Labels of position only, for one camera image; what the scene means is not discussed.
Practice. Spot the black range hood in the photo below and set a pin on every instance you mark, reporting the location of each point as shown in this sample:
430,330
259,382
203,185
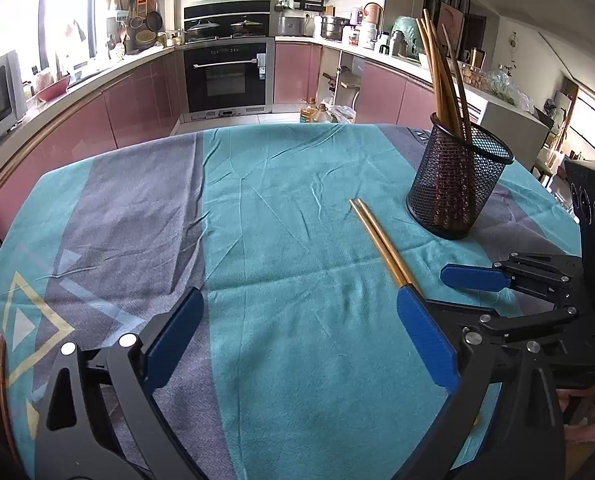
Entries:
219,19

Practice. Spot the plain bamboo chopstick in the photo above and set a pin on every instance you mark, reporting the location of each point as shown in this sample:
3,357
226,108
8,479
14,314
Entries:
442,177

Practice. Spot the right pink sleeve forearm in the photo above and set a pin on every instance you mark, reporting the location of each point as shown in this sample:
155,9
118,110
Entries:
580,430

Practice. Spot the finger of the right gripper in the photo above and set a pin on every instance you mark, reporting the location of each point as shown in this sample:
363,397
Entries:
517,324
550,278

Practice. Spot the cooking oil bottle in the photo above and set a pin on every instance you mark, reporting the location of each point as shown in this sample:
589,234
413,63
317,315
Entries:
309,111

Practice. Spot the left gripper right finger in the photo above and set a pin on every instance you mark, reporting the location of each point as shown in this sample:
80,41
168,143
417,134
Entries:
525,437

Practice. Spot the hanging frying pan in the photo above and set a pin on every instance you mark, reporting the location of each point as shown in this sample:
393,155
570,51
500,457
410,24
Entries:
153,18

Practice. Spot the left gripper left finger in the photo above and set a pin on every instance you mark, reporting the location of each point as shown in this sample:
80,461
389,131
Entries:
75,437

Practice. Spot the steel stock pot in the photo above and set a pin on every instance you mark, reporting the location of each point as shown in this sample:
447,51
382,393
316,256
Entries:
332,27

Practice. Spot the pink lower cabinets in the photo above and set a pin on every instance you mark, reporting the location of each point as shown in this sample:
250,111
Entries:
137,101

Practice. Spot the teal grey tablecloth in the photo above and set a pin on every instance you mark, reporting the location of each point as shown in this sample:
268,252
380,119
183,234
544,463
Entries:
300,368

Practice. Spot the black built-in oven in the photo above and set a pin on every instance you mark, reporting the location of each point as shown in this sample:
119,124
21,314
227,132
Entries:
229,77

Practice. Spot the bamboo chopstick red floral end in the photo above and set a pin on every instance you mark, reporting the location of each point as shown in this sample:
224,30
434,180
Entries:
390,246

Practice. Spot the black mesh utensil holder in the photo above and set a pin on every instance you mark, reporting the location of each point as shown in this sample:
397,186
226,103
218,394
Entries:
488,157

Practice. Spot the red bowl on counter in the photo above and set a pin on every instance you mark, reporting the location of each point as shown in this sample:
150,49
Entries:
55,90

